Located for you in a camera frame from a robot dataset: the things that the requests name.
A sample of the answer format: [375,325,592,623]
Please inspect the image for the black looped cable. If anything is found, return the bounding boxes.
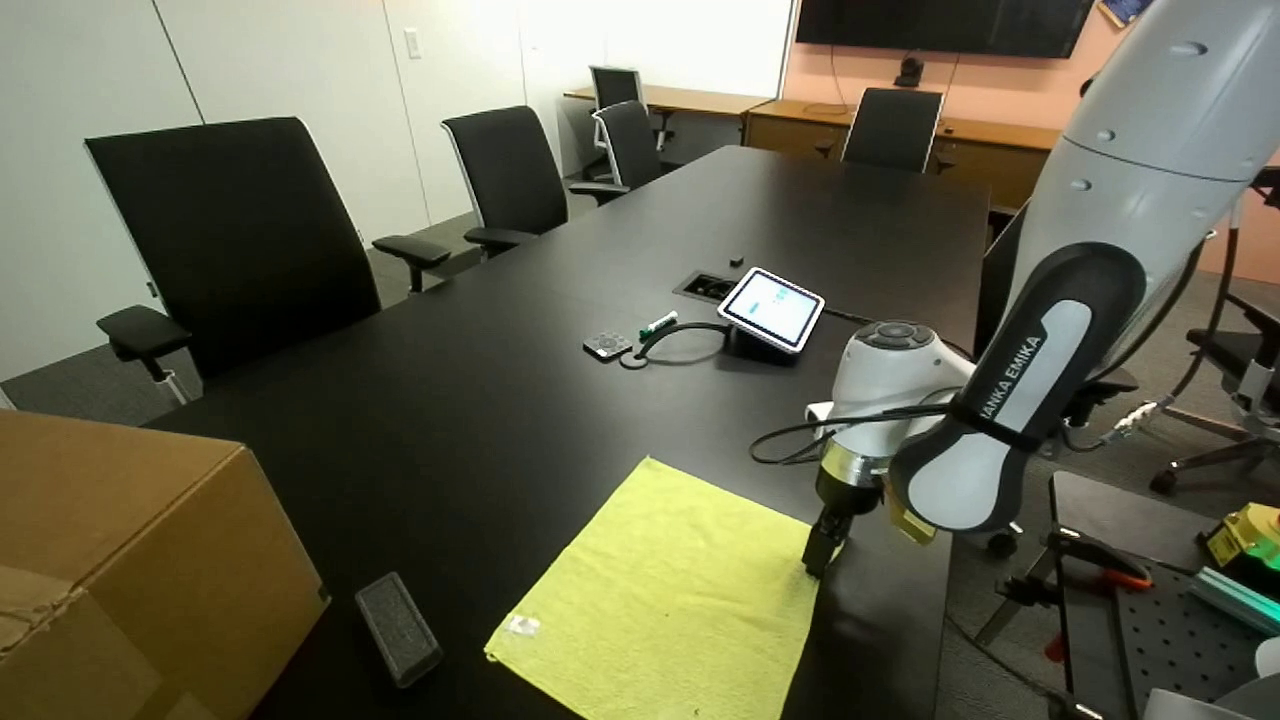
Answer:
[615,317,737,371]

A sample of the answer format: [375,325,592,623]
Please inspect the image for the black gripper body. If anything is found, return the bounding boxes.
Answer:
[813,438,897,539]

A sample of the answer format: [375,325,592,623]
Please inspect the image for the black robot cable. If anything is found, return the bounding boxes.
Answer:
[743,396,962,473]

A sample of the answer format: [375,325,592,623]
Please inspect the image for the office chair chrome base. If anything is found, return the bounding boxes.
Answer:
[1150,162,1280,499]

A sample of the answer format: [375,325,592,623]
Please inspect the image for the red handled pliers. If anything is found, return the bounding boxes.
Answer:
[1004,523,1158,612]

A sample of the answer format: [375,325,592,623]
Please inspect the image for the black tablet on stand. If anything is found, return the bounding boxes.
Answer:
[713,263,831,358]

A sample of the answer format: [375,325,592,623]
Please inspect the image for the yellow towel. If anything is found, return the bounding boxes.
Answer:
[479,452,822,720]

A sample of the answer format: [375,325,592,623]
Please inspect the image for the wooden sideboard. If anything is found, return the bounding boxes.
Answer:
[562,80,1070,212]

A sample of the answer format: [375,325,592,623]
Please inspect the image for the black white-backed office chair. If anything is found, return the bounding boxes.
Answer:
[79,110,452,407]

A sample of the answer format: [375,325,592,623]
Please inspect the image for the black wall television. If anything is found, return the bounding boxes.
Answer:
[792,0,1100,61]

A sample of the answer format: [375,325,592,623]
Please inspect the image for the teal green box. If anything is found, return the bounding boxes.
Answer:
[1188,563,1280,638]

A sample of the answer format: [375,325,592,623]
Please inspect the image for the black perforated breadboard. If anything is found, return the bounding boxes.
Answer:
[1042,469,1280,720]

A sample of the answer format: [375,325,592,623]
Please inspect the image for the yellow green box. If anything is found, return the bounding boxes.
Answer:
[1200,499,1280,572]

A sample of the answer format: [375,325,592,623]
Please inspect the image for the small black rectangular remote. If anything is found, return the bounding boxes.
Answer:
[351,568,446,693]

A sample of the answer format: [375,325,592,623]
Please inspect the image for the brown cardboard box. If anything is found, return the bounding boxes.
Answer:
[0,407,330,720]

